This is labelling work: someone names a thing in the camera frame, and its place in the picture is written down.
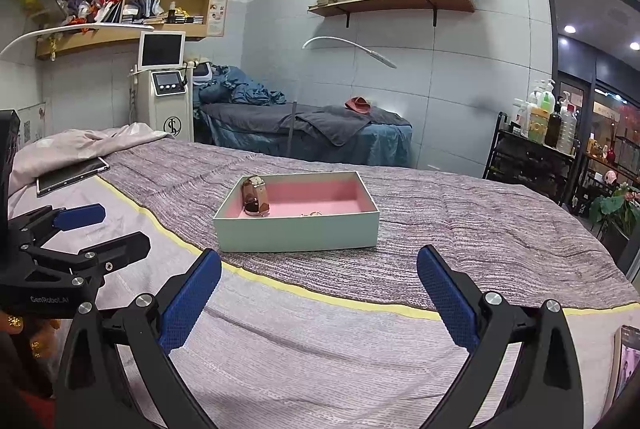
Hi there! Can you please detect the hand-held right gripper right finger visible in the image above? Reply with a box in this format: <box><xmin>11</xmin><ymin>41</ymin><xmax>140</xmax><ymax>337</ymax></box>
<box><xmin>416</xmin><ymin>244</ymin><xmax>586</xmax><ymax>429</ymax></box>

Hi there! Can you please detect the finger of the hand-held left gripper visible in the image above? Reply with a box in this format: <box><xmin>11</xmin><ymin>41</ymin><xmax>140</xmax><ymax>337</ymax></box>
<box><xmin>22</xmin><ymin>231</ymin><xmax>152</xmax><ymax>283</ymax></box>
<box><xmin>7</xmin><ymin>203</ymin><xmax>107</xmax><ymax>251</ymax></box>

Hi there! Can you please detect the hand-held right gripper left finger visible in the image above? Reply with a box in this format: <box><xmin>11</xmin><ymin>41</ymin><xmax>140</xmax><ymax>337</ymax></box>
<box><xmin>52</xmin><ymin>248</ymin><xmax>223</xmax><ymax>429</ymax></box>

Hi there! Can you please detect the mint green box pink lining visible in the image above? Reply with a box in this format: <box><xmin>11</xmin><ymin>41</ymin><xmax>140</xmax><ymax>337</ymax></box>
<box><xmin>212</xmin><ymin>171</ymin><xmax>381</xmax><ymax>254</ymax></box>

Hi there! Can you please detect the grey tablet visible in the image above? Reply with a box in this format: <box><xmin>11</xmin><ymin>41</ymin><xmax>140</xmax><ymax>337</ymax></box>
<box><xmin>36</xmin><ymin>157</ymin><xmax>111</xmax><ymax>198</ymax></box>

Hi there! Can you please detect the pale pink quilt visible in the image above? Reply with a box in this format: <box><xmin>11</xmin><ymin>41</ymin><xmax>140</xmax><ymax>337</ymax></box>
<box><xmin>9</xmin><ymin>123</ymin><xmax>176</xmax><ymax>197</ymax></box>

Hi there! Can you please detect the white beauty machine with screen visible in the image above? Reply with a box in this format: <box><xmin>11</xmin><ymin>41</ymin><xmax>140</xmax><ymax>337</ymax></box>
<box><xmin>129</xmin><ymin>30</ymin><xmax>193</xmax><ymax>142</ymax></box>

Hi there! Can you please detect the black metal rack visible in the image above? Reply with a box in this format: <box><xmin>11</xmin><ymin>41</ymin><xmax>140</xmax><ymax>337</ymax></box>
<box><xmin>483</xmin><ymin>111</ymin><xmax>582</xmax><ymax>206</ymax></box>

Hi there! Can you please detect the green potted plant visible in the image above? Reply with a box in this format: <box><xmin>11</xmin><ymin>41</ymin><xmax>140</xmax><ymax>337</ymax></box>
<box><xmin>588</xmin><ymin>182</ymin><xmax>640</xmax><ymax>237</ymax></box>

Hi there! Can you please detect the phone with lit screen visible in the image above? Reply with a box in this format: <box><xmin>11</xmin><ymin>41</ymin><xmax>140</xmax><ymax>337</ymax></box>
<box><xmin>612</xmin><ymin>324</ymin><xmax>640</xmax><ymax>406</ymax></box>

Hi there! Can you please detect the crumpled blue quilt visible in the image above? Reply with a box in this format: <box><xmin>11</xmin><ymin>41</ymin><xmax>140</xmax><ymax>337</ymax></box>
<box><xmin>198</xmin><ymin>65</ymin><xmax>288</xmax><ymax>106</ymax></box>

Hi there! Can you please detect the massage bed blue cover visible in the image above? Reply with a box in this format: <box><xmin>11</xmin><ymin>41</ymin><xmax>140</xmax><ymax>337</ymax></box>
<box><xmin>192</xmin><ymin>65</ymin><xmax>414</xmax><ymax>168</ymax></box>

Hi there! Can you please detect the row of bottles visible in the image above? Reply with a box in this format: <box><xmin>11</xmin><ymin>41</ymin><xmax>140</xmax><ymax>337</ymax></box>
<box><xmin>512</xmin><ymin>79</ymin><xmax>582</xmax><ymax>156</ymax></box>

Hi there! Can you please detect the dark grey towel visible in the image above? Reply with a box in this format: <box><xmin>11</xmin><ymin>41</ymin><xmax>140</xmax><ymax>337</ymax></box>
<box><xmin>292</xmin><ymin>104</ymin><xmax>373</xmax><ymax>148</ymax></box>

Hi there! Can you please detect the small wall poster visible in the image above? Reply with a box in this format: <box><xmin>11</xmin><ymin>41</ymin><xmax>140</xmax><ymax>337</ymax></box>
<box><xmin>19</xmin><ymin>100</ymin><xmax>49</xmax><ymax>146</ymax></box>

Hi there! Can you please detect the rose gold brown strap watch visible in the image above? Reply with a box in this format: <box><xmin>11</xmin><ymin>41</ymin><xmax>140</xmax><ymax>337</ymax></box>
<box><xmin>241</xmin><ymin>176</ymin><xmax>271</xmax><ymax>217</ymax></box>

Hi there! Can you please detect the framed wall notice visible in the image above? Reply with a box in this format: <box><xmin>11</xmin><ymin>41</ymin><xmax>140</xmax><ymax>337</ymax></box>
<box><xmin>207</xmin><ymin>0</ymin><xmax>229</xmax><ymax>38</ymax></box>

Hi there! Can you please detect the curved wooden wall shelf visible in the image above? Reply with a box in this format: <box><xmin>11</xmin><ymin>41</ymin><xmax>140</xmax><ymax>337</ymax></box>
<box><xmin>307</xmin><ymin>0</ymin><xmax>476</xmax><ymax>28</ymax></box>

